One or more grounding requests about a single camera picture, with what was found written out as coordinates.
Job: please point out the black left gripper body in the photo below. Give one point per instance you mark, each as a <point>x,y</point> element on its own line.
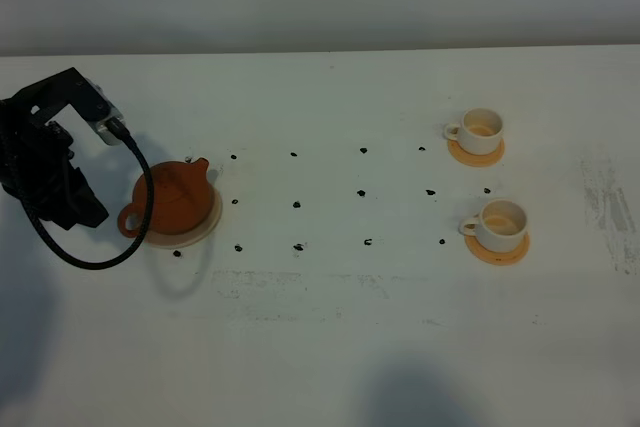
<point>36,164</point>

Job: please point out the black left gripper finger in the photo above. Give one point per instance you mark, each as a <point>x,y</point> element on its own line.
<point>82,207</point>

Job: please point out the brown clay teapot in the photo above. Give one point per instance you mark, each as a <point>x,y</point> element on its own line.
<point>182,196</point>

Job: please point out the cream round teapot coaster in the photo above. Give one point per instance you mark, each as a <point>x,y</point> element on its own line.
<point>200,232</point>

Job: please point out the far orange round coaster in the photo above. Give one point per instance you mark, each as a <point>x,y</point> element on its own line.
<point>472,160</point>

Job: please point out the orange round coaster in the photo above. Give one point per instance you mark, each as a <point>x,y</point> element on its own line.
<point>472,160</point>
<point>500,257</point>

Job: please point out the far white teacup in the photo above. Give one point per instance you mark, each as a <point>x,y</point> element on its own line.
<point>479,131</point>

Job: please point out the white teacup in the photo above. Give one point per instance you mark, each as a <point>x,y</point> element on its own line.
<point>500,226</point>
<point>479,131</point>

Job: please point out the near orange round coaster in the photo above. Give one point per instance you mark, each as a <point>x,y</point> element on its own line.
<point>500,257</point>

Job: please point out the near white teacup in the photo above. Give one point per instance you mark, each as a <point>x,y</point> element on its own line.
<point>500,226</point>

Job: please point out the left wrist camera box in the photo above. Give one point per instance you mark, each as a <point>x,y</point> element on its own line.
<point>43,100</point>

